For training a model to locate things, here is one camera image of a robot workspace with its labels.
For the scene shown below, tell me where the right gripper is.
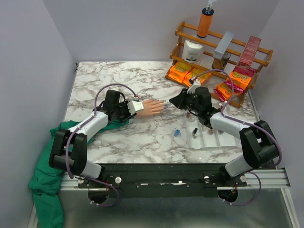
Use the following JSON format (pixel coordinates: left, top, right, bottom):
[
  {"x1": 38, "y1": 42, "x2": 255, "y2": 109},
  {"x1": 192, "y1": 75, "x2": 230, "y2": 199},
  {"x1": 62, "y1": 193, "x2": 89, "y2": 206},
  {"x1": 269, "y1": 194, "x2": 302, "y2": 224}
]
[{"x1": 170, "y1": 88, "x2": 201, "y2": 114}]

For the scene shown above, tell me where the mannequin hand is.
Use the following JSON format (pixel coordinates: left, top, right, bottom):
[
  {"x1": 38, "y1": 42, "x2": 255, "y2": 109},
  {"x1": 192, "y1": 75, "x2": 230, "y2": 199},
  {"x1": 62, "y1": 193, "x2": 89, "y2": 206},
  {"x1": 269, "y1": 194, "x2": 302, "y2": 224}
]
[{"x1": 136, "y1": 100, "x2": 166, "y2": 117}]

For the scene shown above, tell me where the blue nail polish bottle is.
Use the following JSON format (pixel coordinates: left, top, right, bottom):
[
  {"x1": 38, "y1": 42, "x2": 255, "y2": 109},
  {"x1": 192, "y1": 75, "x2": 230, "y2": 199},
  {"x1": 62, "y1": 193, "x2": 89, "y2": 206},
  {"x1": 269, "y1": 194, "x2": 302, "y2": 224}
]
[{"x1": 174, "y1": 130, "x2": 180, "y2": 137}]

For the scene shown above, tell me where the green jacket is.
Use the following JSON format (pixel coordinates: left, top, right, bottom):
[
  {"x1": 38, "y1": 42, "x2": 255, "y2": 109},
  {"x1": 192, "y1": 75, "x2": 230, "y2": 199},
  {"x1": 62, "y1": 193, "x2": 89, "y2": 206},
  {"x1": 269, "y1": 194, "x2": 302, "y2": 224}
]
[{"x1": 28, "y1": 120, "x2": 126, "y2": 228}]

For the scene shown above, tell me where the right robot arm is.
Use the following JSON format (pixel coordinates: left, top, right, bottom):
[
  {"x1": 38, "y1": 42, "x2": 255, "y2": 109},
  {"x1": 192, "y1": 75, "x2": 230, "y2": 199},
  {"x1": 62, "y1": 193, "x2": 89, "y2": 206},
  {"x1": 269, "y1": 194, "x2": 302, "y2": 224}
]
[{"x1": 169, "y1": 87, "x2": 282, "y2": 186}]

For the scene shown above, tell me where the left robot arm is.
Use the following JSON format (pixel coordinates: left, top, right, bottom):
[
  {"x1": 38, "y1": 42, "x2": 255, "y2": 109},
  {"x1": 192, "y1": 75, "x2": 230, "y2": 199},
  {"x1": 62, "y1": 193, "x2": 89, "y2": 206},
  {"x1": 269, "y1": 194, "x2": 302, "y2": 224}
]
[{"x1": 48, "y1": 90, "x2": 136, "y2": 188}]

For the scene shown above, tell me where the orange box far left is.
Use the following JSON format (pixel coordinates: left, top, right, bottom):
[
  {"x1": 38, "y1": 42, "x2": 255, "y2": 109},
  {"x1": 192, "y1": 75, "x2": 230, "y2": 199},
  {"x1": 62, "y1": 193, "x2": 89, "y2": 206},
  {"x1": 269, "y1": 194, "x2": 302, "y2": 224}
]
[{"x1": 168, "y1": 61, "x2": 192, "y2": 83}]

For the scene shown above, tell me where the black cap glitter polish bottle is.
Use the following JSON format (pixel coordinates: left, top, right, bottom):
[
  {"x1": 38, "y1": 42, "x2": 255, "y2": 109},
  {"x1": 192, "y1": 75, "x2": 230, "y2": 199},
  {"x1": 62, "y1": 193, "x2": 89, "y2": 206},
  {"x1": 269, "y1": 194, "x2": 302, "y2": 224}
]
[{"x1": 192, "y1": 128, "x2": 198, "y2": 139}]

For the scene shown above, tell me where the white organizer tray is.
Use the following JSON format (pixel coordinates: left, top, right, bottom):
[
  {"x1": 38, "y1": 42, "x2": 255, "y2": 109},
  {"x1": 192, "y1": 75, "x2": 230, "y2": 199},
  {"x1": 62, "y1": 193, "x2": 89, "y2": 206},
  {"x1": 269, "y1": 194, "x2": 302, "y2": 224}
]
[{"x1": 184, "y1": 111, "x2": 240, "y2": 151}]

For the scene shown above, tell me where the orange pink box lower right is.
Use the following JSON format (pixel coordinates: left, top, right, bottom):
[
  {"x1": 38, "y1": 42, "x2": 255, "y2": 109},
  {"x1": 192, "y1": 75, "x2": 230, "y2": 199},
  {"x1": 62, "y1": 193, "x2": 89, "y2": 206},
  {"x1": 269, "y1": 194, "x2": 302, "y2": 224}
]
[{"x1": 213, "y1": 83, "x2": 242, "y2": 102}]

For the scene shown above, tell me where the orange pink box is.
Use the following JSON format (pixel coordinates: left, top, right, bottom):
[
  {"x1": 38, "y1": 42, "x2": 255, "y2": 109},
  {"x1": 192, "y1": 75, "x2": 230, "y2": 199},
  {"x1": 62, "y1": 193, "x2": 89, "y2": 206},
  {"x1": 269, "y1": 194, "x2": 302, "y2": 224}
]
[
  {"x1": 229, "y1": 66, "x2": 256, "y2": 92},
  {"x1": 213, "y1": 83, "x2": 242, "y2": 102}
]

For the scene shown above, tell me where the white jar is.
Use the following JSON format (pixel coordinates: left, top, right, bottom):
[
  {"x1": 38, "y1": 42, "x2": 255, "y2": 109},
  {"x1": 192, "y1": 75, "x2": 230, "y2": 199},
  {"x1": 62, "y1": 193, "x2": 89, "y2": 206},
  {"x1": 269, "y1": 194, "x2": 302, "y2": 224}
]
[{"x1": 182, "y1": 39, "x2": 204, "y2": 63}]

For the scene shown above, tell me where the dark glass jar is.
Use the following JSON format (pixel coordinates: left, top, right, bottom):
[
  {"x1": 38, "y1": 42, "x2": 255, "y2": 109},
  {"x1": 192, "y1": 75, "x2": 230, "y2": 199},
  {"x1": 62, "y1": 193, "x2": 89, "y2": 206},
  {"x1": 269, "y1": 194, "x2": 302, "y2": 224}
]
[{"x1": 211, "y1": 52, "x2": 231, "y2": 70}]

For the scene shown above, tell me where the wooden shelf rack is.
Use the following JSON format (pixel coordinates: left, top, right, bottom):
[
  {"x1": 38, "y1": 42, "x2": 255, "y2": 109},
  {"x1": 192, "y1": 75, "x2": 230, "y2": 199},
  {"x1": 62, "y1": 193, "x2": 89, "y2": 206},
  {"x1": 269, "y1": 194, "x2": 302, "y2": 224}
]
[{"x1": 166, "y1": 21, "x2": 273, "y2": 108}]

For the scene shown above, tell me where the orange pink box upper right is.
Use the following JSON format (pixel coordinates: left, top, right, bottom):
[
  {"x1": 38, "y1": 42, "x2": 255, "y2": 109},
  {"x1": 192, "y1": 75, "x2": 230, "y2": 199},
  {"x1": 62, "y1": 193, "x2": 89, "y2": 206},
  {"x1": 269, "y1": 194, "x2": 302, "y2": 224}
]
[{"x1": 229, "y1": 66, "x2": 256, "y2": 92}]

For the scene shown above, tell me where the grey blue tall box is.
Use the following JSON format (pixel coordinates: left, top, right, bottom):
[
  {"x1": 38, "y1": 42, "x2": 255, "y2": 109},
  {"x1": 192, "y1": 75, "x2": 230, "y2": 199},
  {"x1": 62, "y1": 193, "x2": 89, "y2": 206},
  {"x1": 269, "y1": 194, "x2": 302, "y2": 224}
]
[{"x1": 213, "y1": 31, "x2": 235, "y2": 59}]

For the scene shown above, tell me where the red tall box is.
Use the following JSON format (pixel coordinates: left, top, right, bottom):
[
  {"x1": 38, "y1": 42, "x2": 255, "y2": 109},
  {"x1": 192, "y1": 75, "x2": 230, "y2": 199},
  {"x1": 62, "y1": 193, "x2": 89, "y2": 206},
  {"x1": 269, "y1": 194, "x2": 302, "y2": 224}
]
[{"x1": 237, "y1": 36, "x2": 261, "y2": 69}]

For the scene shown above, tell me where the orange spray bottle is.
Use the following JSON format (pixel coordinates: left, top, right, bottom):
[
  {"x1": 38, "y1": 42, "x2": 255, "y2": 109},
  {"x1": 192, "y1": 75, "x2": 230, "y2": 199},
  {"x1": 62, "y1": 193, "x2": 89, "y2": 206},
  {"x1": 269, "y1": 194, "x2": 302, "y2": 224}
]
[{"x1": 197, "y1": 0, "x2": 217, "y2": 38}]

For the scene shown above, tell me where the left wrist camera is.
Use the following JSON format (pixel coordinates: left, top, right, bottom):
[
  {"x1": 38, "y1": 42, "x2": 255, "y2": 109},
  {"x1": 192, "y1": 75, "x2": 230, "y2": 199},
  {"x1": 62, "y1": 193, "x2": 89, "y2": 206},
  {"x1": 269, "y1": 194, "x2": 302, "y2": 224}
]
[{"x1": 127, "y1": 97, "x2": 144, "y2": 115}]

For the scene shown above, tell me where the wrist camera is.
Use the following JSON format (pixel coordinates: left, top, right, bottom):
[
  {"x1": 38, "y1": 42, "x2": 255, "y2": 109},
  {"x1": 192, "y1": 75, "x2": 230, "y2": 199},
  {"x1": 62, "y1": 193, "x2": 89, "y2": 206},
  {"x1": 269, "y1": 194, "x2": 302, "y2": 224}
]
[
  {"x1": 187, "y1": 79, "x2": 201, "y2": 94},
  {"x1": 127, "y1": 97, "x2": 144, "y2": 115}
]

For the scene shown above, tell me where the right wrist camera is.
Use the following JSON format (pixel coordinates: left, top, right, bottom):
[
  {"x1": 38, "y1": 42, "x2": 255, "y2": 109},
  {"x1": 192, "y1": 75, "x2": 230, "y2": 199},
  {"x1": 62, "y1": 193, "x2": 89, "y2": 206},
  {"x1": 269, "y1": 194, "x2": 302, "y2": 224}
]
[{"x1": 187, "y1": 79, "x2": 201, "y2": 94}]

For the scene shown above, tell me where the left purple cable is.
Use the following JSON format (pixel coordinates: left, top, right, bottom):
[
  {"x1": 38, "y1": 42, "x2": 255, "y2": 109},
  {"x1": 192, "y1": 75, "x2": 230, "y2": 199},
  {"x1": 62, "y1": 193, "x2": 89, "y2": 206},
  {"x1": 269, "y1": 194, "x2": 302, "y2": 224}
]
[{"x1": 65, "y1": 83, "x2": 140, "y2": 208}]

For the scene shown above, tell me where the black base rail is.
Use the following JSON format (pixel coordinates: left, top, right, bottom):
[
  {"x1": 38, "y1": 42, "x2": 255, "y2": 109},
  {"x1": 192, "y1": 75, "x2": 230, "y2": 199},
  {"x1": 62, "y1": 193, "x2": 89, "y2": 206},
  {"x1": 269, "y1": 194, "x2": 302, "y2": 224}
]
[{"x1": 77, "y1": 162, "x2": 247, "y2": 198}]

